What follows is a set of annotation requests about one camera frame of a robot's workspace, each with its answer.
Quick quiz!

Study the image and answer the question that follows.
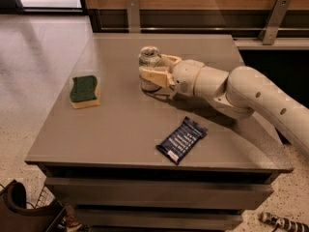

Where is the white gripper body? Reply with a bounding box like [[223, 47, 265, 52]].
[[173, 60, 205, 97]]

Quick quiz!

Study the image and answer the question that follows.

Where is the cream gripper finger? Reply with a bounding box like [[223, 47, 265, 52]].
[[139, 67, 175, 89], [159, 54, 182, 71]]

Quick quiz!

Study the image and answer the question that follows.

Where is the silver 7up soda can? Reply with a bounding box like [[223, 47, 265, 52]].
[[138, 45, 161, 92]]

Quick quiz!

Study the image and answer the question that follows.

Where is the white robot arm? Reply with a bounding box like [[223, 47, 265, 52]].
[[139, 47, 309, 157]]

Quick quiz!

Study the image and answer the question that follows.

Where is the dark blue snack wrapper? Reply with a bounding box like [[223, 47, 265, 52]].
[[155, 117, 208, 165]]

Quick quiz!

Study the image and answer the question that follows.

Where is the green and yellow sponge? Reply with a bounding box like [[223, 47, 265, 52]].
[[70, 75, 99, 109]]

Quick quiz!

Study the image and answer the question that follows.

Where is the grey drawer cabinet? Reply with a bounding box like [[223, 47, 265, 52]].
[[26, 34, 293, 232]]

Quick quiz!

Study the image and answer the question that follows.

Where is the left metal wall bracket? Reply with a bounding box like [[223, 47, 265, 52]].
[[126, 0, 141, 33]]

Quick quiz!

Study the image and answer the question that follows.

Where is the metal wall bracket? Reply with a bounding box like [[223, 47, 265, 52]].
[[126, 0, 141, 33], [259, 0, 292, 45]]

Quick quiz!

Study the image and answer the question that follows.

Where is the right metal wall bracket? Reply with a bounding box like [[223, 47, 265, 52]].
[[259, 0, 292, 45]]

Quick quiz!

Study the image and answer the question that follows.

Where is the wire basket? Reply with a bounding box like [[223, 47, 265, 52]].
[[35, 186, 55, 208]]

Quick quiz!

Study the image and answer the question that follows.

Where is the black and white striped cable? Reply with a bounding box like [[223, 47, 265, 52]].
[[259, 211, 309, 232]]

